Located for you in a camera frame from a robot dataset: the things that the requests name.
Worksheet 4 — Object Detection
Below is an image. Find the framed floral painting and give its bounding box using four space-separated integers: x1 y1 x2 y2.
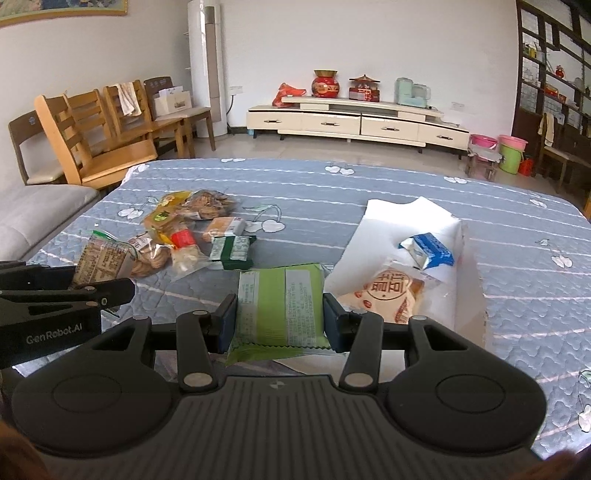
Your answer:
0 0 128 29

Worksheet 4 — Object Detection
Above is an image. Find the cream tv cabinet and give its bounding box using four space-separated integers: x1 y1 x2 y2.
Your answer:
246 95 471 149

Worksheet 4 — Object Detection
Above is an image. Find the red pavilion gift box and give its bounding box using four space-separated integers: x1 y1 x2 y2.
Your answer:
348 73 382 103

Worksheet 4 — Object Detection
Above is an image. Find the green plastic bucket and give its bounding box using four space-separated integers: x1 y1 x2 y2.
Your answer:
499 144 525 175

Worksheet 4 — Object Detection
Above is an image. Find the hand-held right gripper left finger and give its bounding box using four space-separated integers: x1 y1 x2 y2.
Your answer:
91 293 238 393

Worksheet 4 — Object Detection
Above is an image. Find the clear packet with red label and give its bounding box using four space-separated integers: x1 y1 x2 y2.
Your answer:
159 225 214 283

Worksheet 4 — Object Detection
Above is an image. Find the mint green appliance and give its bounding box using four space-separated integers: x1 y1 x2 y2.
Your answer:
394 77 415 107

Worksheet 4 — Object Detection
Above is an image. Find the red round jar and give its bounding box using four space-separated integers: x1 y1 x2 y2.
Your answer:
311 69 342 99

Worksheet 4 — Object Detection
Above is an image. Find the orange white bun packet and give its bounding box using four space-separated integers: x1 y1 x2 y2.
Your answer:
337 262 440 325

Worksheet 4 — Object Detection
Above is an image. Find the clear bag of brown cookies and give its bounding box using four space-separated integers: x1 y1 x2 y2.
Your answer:
177 189 236 220

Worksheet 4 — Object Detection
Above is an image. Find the brown chair with beige seat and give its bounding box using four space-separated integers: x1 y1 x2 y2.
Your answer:
8 110 66 186

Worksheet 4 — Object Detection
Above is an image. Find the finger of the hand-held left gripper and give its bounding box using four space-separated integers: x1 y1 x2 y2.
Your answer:
0 260 78 291
0 277 136 320

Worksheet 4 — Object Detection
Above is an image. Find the orange cake packet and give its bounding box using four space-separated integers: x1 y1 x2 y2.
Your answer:
202 215 248 243

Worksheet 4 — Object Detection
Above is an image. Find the red plastic bag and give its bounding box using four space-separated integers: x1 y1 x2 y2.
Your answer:
273 82 308 110

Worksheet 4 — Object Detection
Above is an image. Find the clear packet of round crackers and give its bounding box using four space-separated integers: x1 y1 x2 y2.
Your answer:
126 231 174 278

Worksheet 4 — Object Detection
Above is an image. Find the blue white milk packet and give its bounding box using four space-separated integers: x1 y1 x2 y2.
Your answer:
399 233 456 271

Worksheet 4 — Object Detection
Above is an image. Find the white paper bag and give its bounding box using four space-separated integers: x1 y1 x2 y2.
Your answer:
153 86 193 116

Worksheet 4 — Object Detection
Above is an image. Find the white towel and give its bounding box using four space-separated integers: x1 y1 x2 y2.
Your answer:
115 82 144 117

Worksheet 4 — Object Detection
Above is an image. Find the dark green snack packet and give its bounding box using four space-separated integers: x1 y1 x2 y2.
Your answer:
209 234 257 271

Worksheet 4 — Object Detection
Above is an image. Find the grey sofa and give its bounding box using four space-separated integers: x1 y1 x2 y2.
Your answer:
0 184 100 262

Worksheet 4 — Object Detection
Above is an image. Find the light wooden chair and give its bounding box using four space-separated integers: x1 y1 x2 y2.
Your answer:
34 94 158 191

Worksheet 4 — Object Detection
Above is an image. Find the small wooden stool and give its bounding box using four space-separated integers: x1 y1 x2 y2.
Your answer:
465 154 500 182

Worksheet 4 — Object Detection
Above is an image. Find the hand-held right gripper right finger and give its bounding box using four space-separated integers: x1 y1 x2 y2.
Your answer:
323 293 468 393

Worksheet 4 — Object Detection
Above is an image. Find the cream towel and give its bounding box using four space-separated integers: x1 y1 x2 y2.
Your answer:
537 113 557 147

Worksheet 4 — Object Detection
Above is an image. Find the light green snack packet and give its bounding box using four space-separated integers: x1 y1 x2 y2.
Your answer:
225 263 331 366

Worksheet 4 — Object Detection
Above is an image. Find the brown printed packet green edge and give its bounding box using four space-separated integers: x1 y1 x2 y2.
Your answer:
71 229 135 290

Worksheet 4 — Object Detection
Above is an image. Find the dark wooden display shelf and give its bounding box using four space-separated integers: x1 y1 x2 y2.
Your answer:
510 0 591 154

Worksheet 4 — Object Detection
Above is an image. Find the dark brown wooden chair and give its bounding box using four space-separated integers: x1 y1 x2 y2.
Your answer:
143 76 217 153

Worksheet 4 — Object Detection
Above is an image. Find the white tower air conditioner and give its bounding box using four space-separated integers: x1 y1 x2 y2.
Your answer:
187 0 228 140

